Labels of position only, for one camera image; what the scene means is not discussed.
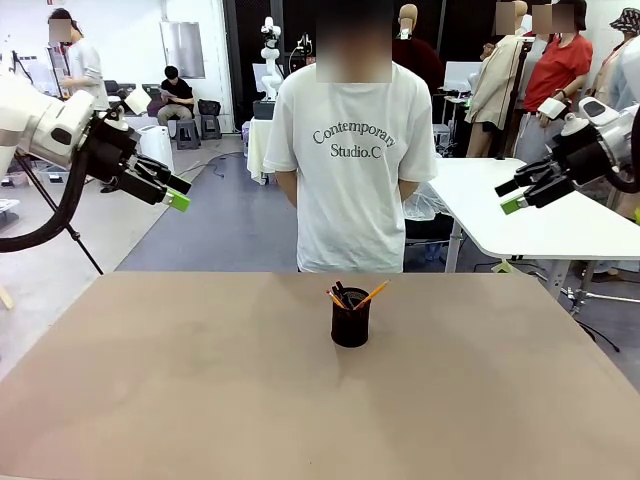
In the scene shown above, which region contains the clear plastic storage bin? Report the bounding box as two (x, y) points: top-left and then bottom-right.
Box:
(32, 159), (69, 184)

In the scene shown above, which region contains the white cloth covered table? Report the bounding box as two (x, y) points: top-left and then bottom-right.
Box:
(247, 117), (277, 186)

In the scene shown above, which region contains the white partition board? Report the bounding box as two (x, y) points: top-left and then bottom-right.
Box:
(443, 60), (484, 96)

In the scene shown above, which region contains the black plastic stool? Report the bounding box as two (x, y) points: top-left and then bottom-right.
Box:
(174, 119), (202, 150)
(200, 113), (223, 141)

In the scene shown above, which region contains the person in white T-shirt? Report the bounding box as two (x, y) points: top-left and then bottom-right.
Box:
(263, 0), (439, 274)

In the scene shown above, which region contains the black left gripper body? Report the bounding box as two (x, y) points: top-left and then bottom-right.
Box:
(82, 122), (140, 184)

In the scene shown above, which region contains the standing person in pale shirt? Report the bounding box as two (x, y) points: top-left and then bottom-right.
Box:
(47, 7), (121, 194)

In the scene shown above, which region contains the yellow pencil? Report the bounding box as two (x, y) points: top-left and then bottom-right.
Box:
(353, 279), (391, 310)

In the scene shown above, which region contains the seated person in black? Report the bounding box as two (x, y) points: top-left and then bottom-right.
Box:
(157, 64), (196, 126)

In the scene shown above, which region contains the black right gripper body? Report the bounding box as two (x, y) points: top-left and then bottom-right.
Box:
(552, 134), (609, 189)

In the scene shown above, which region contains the mannequin with patterned hat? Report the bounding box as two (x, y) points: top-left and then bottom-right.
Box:
(587, 7), (640, 111)

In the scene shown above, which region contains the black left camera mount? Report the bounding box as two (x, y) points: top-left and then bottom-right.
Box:
(102, 102), (127, 132)

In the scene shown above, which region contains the black tripod stand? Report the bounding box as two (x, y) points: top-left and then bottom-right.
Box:
(14, 152), (105, 276)

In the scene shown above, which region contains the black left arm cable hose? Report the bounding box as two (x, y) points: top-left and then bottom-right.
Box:
(0, 149), (91, 254)

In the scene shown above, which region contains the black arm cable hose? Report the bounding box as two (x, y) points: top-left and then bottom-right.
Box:
(0, 149), (91, 254)
(607, 159), (640, 195)

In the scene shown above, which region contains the mannequin in red T-shirt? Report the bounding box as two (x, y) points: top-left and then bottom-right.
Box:
(514, 0), (595, 174)

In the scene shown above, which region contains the mannequin in dark red top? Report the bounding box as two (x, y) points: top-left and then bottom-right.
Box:
(391, 3), (447, 94)

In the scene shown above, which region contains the black mesh pen holder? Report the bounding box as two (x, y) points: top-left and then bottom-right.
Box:
(330, 286), (371, 348)

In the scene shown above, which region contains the person's left forearm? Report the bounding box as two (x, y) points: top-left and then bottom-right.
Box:
(399, 177), (425, 202)

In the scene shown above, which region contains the metal light stand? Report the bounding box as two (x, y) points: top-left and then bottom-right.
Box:
(562, 273), (640, 354)

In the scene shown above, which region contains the grey wall panel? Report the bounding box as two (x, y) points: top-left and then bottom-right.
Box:
(159, 21), (206, 80)

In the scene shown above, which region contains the white plastic bag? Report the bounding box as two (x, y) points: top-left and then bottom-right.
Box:
(403, 182), (454, 224)

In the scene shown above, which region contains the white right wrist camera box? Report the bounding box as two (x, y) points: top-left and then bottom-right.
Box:
(542, 97), (572, 121)

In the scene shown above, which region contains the white box appliance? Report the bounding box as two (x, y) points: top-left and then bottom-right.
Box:
(138, 124), (175, 174)

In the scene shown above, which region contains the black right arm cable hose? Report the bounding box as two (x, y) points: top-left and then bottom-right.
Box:
(607, 159), (640, 195)

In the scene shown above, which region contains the mannequin in beige jacket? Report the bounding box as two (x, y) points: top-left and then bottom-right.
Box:
(463, 0), (532, 159)

